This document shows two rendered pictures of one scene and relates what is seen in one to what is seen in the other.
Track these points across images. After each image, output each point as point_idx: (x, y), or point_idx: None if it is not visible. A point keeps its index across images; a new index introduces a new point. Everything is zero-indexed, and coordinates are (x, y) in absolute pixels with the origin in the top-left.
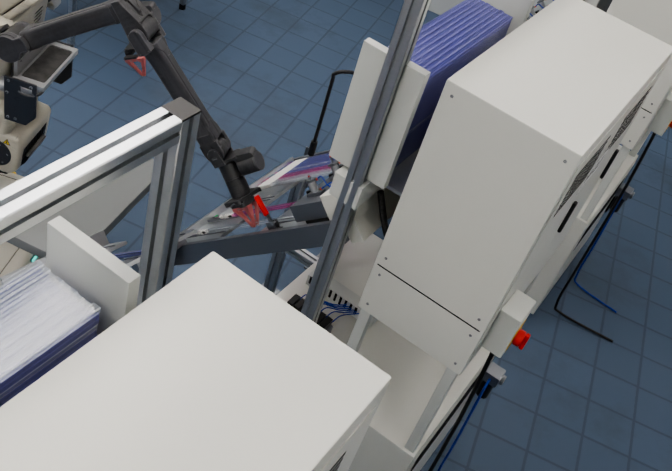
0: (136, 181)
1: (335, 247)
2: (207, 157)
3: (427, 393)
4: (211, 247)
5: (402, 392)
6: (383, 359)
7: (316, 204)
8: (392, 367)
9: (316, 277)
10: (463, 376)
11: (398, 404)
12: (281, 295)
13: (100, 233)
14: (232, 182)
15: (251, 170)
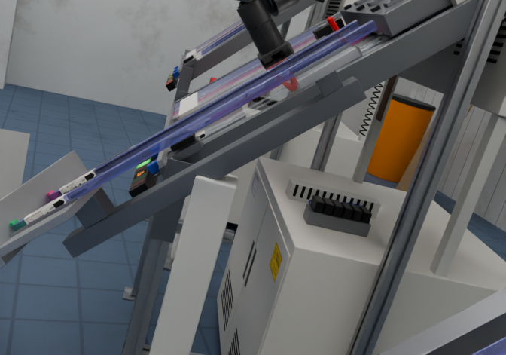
0: (8, 147)
1: (500, 19)
2: None
3: (476, 252)
4: (259, 125)
5: (466, 257)
6: (419, 237)
7: None
8: (432, 241)
9: (464, 82)
10: (468, 234)
11: (480, 266)
12: (285, 211)
13: (73, 154)
14: (268, 24)
15: (291, 1)
